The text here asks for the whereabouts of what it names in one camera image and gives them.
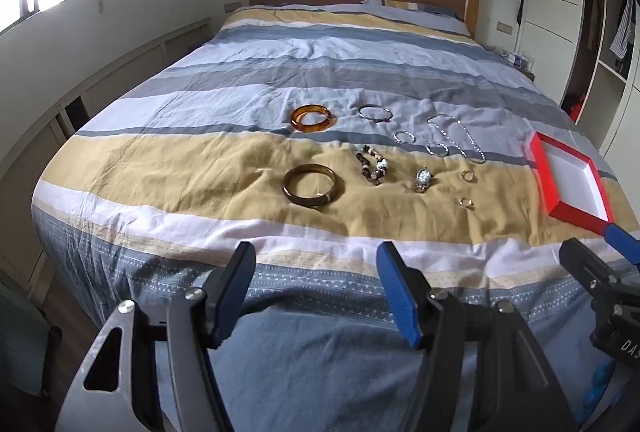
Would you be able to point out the wooden bed with striped duvet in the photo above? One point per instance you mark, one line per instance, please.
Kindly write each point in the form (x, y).
(225, 161)

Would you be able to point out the thin silver bangle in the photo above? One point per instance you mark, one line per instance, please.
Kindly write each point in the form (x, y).
(385, 118)

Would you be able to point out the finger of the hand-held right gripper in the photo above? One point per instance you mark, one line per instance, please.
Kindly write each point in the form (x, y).
(582, 262)
(622, 240)

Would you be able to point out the person's right hand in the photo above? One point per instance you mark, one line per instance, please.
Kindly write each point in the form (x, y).
(597, 392)

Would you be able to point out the striped hanging shirt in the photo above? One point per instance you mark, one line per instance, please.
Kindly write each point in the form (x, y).
(621, 26)

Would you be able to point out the silver wristwatch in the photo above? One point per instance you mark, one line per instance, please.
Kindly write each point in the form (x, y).
(423, 177)

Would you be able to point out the red jewelry box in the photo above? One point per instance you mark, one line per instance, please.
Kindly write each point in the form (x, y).
(575, 177)

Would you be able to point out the nightstand clutter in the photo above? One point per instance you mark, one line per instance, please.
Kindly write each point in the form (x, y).
(517, 61)

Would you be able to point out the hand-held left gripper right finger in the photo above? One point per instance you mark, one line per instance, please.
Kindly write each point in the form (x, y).
(400, 294)

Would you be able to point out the dark teal cloth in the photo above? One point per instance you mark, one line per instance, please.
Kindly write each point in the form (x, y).
(25, 342)

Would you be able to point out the dark brown bangle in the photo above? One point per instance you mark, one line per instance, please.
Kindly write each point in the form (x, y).
(310, 202)

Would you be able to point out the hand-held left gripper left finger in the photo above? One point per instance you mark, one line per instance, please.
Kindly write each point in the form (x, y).
(234, 284)

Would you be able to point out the amber bangle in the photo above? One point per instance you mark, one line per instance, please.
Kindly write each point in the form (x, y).
(312, 126)

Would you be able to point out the wall socket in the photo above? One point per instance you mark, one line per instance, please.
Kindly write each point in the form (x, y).
(505, 27)
(232, 6)

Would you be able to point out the grey pillow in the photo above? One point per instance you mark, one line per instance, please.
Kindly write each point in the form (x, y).
(415, 16)

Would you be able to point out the low white wall cabinet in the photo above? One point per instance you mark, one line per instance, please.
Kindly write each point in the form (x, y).
(115, 71)

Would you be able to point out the red bag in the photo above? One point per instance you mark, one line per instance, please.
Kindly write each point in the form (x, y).
(574, 107)

